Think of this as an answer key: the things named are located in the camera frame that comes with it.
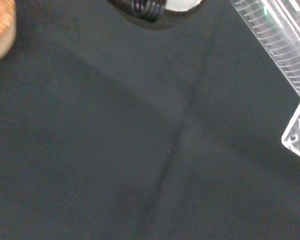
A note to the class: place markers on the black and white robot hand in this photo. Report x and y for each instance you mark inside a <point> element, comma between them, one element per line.
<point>150,10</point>

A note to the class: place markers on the black cloth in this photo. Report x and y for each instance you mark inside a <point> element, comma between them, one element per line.
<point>115,150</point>

